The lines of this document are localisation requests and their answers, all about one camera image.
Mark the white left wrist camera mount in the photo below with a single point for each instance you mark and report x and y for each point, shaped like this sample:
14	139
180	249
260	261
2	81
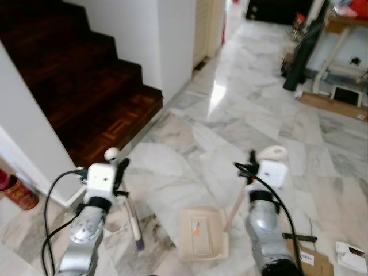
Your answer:
101	179

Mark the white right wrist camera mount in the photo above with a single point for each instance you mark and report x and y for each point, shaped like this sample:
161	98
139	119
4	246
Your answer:
272	174

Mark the cream plastic dustpan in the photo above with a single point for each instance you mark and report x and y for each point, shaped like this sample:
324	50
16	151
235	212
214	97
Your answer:
201	233

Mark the white folding table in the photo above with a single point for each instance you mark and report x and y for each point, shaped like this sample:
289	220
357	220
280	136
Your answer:
351	49

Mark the black low cabinet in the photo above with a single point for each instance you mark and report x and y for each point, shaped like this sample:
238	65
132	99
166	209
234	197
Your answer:
276	10

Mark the red patterned tin can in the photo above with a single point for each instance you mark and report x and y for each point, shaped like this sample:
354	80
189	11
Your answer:
17	192

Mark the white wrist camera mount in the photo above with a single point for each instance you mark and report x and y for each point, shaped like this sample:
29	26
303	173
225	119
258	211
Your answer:
272	174
101	179

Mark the white framed dark screen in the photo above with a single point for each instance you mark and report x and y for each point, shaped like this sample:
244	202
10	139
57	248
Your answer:
347	95

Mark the flat cardboard sheet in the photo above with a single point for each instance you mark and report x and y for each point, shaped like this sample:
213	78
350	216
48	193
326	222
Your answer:
322	102

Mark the open cardboard box with label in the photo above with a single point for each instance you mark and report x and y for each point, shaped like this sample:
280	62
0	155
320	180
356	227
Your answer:
313	261

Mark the red bag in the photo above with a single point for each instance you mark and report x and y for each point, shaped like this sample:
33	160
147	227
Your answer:
356	7

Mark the cream louvred door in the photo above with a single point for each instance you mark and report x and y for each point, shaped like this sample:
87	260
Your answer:
206	29

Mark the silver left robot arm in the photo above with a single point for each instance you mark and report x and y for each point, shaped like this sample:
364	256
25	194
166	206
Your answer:
86	233

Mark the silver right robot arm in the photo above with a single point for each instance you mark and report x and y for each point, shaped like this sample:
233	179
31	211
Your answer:
267	230

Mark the cream broom with purple bristles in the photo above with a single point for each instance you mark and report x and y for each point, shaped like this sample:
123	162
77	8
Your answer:
133	221

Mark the tall black bag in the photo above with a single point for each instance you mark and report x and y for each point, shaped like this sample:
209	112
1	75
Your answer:
305	52

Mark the dark wooden staircase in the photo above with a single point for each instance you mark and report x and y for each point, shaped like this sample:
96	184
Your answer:
75	75

